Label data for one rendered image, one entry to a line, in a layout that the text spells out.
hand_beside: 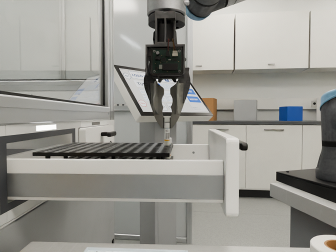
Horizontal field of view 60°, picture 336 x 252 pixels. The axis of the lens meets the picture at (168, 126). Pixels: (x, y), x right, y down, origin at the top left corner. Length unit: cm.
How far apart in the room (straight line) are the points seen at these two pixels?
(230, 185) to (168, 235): 122
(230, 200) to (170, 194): 8
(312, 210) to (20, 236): 62
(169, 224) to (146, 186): 118
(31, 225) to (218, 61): 348
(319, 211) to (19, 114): 65
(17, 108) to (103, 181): 19
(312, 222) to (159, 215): 85
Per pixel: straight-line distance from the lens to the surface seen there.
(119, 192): 44
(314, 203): 78
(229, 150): 41
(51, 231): 66
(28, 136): 55
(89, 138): 79
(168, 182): 43
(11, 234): 53
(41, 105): 58
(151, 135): 145
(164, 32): 54
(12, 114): 50
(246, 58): 390
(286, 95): 430
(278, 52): 397
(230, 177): 41
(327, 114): 84
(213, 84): 418
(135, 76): 142
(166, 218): 157
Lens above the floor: 96
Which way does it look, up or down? 2 degrees down
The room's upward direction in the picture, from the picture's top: straight up
